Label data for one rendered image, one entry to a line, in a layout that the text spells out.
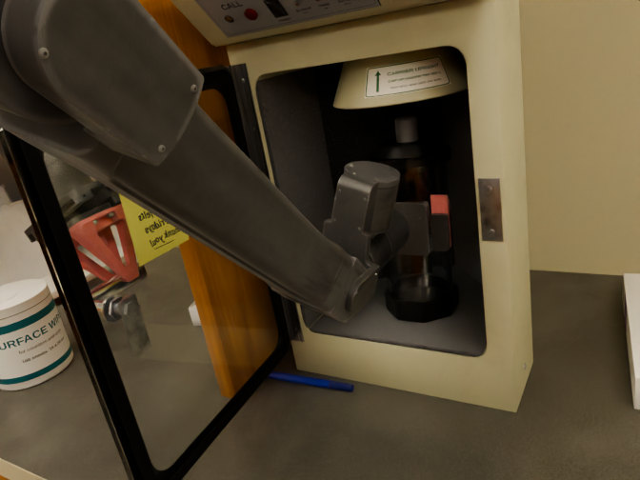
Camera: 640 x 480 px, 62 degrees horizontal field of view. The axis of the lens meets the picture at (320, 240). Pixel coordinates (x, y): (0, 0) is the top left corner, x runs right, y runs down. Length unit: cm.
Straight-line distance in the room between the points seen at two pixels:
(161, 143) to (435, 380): 58
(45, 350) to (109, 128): 86
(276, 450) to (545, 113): 68
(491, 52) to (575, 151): 48
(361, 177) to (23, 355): 69
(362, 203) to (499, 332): 24
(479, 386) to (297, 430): 24
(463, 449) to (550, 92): 60
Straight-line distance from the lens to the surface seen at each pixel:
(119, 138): 19
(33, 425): 94
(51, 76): 18
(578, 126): 100
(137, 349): 53
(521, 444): 68
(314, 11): 58
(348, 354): 77
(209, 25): 65
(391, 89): 62
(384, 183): 52
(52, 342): 104
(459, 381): 72
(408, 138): 70
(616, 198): 103
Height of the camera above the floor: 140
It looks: 20 degrees down
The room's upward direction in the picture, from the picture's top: 10 degrees counter-clockwise
